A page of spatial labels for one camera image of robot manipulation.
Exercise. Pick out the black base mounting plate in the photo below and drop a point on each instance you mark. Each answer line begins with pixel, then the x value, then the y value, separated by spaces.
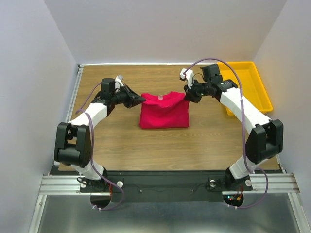
pixel 163 186

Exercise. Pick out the yellow plastic tray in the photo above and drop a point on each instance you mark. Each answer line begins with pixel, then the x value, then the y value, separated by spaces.
pixel 253 87

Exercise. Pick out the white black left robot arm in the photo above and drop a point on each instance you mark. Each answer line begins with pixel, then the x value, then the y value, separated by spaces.
pixel 74 144

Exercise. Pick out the pink red t shirt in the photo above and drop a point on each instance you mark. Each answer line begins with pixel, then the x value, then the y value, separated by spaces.
pixel 164 111

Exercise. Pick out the aluminium frame rail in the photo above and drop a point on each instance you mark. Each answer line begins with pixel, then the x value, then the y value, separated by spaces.
pixel 68 185

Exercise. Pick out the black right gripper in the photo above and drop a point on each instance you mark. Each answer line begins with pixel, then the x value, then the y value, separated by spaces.
pixel 190 94

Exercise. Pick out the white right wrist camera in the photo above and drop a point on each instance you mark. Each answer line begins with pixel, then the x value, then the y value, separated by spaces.
pixel 187 76

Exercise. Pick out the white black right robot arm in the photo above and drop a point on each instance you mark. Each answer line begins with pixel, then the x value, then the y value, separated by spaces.
pixel 262 137

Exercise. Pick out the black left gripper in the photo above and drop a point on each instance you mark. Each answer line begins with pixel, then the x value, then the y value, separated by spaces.
pixel 133 99

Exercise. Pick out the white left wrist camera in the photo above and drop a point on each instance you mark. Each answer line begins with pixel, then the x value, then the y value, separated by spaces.
pixel 118 82

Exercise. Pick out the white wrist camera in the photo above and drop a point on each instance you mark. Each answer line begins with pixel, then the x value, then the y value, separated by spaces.
pixel 187 76
pixel 118 82

